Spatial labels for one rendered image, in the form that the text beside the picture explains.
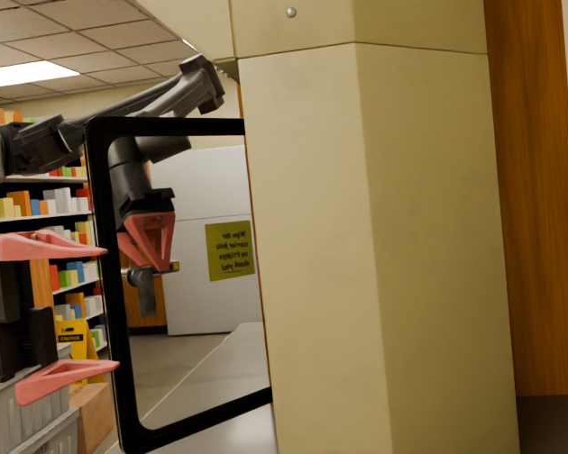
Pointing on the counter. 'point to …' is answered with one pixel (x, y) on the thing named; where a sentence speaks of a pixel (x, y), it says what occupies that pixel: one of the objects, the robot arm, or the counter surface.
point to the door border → (121, 274)
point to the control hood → (202, 28)
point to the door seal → (120, 284)
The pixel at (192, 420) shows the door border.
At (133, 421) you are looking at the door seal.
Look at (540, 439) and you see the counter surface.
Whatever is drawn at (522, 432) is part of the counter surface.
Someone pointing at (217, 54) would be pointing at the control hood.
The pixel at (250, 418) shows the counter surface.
